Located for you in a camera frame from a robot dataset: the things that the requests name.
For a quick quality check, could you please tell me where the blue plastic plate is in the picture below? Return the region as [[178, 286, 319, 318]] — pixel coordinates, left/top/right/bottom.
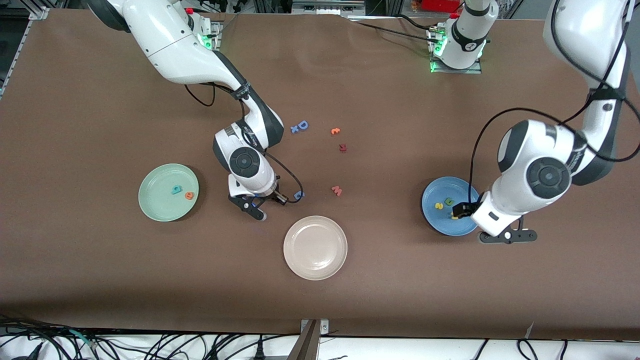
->
[[421, 176, 482, 237]]

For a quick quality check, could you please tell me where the beige plastic plate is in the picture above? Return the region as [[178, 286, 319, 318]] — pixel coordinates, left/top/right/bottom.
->
[[283, 215, 349, 281]]

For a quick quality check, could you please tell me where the mint green plastic plate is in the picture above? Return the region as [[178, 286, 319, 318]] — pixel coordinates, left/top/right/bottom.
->
[[138, 163, 200, 223]]

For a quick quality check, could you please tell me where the dark metal strut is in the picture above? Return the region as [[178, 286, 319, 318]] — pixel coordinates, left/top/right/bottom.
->
[[286, 320, 321, 360]]

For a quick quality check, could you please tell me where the brown table cover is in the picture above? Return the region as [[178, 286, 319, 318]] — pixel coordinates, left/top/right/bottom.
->
[[0, 9, 640, 342]]

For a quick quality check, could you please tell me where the grey metal equipment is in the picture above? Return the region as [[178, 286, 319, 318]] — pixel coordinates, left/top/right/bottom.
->
[[291, 0, 367, 16]]

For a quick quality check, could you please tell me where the red box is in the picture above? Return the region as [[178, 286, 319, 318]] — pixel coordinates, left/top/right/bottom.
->
[[421, 0, 463, 13]]

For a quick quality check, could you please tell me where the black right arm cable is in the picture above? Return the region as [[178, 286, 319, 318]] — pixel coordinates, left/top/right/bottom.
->
[[185, 84, 304, 202]]

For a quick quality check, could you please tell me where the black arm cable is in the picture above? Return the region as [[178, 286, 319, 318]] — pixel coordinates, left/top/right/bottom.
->
[[185, 84, 304, 202], [469, 0, 640, 201]]

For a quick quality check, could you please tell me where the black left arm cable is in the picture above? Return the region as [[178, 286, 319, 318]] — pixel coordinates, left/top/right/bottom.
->
[[469, 0, 640, 201]]

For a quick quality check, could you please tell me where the grey metal bracket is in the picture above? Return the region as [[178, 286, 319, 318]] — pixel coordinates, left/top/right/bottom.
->
[[300, 318, 330, 336]]

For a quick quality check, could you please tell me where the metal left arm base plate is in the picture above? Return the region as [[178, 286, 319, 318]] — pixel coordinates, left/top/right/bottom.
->
[[427, 26, 484, 75]]

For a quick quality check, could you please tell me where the black table power cable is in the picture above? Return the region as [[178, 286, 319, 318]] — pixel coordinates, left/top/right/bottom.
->
[[347, 17, 436, 43]]

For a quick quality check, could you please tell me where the teal floor cable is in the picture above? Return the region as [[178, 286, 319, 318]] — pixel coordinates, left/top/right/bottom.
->
[[69, 327, 99, 350]]

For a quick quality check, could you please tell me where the aluminium frame rail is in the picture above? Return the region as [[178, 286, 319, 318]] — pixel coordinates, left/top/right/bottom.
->
[[0, 17, 37, 98]]

